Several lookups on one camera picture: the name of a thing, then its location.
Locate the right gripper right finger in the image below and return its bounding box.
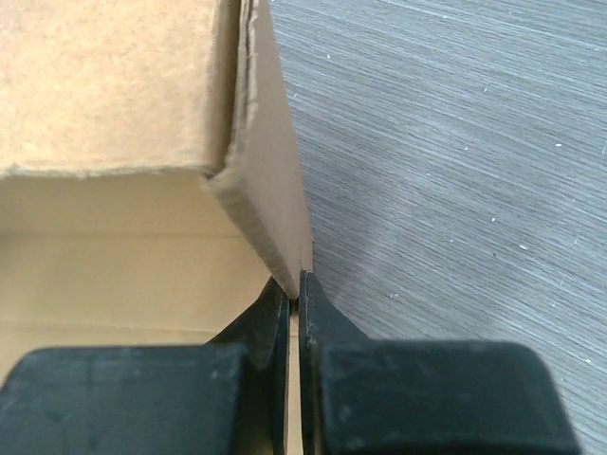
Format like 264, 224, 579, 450
299, 272, 581, 454

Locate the brown cardboard box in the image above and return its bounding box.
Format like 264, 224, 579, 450
1, 1, 312, 454

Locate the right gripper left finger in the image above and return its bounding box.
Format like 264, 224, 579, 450
1, 281, 290, 454

